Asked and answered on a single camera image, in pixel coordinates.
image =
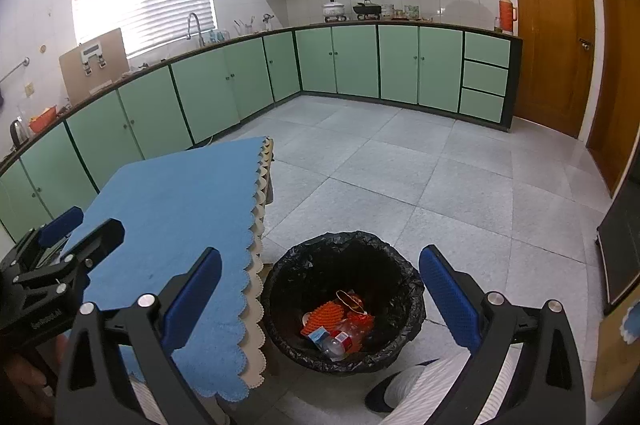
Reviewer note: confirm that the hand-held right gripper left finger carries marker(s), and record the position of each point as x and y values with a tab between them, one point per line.
192	300

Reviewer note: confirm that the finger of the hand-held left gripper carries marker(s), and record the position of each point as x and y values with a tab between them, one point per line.
107	235
62	223

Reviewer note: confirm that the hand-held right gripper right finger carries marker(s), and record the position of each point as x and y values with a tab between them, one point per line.
450	300

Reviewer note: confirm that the bin with black bag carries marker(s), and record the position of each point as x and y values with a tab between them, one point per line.
395	275

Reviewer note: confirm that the red shiny wrapper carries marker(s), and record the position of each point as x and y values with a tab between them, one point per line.
357	311

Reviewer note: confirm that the clear plastic wrapper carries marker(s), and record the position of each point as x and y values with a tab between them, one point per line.
337	344

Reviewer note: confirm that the orange foam net sleeve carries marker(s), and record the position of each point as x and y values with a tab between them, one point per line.
325	316

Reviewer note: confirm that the light blue packet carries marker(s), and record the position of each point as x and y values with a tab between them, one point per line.
317	335

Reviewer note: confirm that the person's left hand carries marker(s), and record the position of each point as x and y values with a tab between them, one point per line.
22	382

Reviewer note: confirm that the blue scalloped tablecloth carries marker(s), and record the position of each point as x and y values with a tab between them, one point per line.
165	215

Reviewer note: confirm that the person's white dark shoe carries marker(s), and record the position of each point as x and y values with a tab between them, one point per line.
420	382

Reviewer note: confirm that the steel kettle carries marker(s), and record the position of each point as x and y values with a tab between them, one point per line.
19	134

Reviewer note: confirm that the orange plastic basin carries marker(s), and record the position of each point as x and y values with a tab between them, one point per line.
44	121

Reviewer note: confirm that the brown cardboard box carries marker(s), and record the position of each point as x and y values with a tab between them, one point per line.
95	75

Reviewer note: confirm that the tan wooden panel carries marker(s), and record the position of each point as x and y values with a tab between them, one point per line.
617	360

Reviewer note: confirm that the black glass cabinet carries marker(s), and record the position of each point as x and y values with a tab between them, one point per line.
622	250

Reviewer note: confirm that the steel kitchen faucet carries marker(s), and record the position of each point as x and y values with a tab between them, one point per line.
192	27

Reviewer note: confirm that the utensil holder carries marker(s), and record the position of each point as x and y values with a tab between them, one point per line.
245	28

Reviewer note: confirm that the green base cabinet run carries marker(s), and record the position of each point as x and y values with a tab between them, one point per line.
360	60

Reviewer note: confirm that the narrow wooden door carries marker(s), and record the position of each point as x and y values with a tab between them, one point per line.
617	80

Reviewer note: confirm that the wide wooden door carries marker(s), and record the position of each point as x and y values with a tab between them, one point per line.
550	35

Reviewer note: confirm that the red thermos flask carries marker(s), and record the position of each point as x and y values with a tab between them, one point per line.
507	15

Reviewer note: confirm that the patterned jar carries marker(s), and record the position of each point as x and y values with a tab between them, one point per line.
411	11

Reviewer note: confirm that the black wok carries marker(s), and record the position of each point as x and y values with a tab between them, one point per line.
367	10

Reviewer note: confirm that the white lidded pot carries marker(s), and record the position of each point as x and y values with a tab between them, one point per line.
334	11

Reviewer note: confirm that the yellow wall socket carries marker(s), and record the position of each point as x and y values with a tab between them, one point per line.
30	89

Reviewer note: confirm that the metal wall rail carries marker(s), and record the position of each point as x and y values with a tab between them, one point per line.
15	70

